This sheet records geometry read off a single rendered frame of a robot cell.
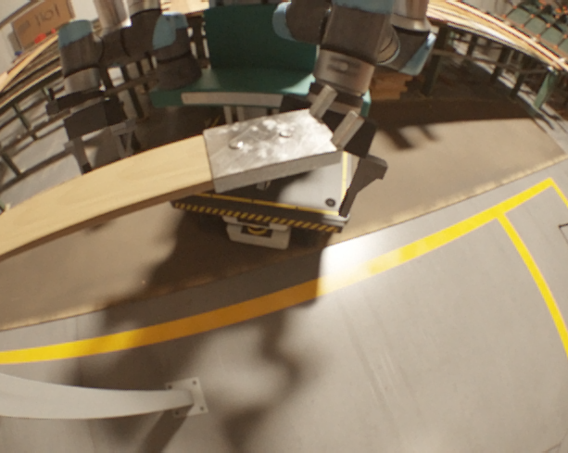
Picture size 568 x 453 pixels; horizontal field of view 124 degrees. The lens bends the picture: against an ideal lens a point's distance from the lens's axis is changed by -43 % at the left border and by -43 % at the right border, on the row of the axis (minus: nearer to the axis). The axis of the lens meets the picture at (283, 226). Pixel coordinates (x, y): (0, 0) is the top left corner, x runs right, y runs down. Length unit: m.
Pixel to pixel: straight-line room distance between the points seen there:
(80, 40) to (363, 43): 0.47
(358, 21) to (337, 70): 0.07
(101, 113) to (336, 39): 0.40
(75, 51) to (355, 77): 0.47
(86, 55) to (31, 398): 0.57
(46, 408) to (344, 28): 0.66
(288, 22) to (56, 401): 0.73
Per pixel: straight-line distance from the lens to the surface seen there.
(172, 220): 1.40
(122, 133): 0.51
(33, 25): 8.38
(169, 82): 0.83
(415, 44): 0.62
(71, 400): 0.54
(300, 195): 0.95
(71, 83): 0.55
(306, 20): 0.48
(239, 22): 0.84
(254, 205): 0.93
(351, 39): 0.33
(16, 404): 0.45
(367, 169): 0.37
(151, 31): 0.60
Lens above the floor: 1.06
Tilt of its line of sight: 57 degrees down
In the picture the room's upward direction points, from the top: 1 degrees counter-clockwise
